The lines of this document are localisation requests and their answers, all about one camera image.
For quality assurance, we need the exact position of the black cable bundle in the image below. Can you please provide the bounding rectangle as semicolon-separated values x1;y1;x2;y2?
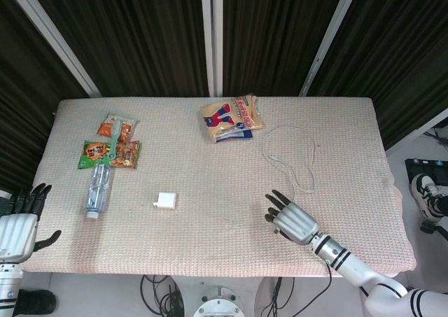
139;274;183;317
262;276;292;317

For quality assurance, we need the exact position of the small orange snack packet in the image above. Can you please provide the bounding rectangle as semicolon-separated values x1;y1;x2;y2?
96;112;141;143

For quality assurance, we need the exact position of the black shoe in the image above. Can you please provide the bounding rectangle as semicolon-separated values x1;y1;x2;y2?
13;288;57;315

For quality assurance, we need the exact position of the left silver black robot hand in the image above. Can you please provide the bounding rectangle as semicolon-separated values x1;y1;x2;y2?
0;182;62;264

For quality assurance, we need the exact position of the black chair base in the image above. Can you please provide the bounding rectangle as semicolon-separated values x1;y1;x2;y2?
419;220;448;234

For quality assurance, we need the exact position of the white black sneaker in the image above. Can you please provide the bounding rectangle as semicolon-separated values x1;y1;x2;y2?
409;173;448;222

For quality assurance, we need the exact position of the black flat device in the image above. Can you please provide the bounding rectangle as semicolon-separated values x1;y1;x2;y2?
404;157;448;192

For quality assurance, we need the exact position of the white metal frame post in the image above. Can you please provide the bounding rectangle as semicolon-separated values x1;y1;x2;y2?
199;0;224;97
298;0;365;97
6;0;103;98

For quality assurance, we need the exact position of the white USB cable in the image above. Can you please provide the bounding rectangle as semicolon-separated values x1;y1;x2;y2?
262;126;318;206

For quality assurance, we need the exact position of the beige waffle table cloth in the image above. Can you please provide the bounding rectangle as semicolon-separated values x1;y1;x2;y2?
17;97;417;279

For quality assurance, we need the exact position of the orange brown snack packet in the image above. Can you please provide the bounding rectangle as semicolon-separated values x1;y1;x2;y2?
111;140;142;171

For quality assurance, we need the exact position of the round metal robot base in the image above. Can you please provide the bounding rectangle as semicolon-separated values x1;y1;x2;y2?
193;284;246;317

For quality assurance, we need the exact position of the clear plastic water bottle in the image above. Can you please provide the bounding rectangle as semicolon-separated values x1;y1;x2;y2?
85;162;112;220

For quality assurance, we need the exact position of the small white charger block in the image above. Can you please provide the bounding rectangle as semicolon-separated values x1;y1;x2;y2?
153;191;179;211

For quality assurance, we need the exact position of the black pleated curtain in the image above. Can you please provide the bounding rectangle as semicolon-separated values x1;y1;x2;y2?
0;0;448;195

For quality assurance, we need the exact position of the green snack packet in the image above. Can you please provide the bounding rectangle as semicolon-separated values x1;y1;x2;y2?
76;139;115;171

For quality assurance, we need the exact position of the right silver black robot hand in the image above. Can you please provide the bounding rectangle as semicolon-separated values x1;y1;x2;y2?
264;190;320;245

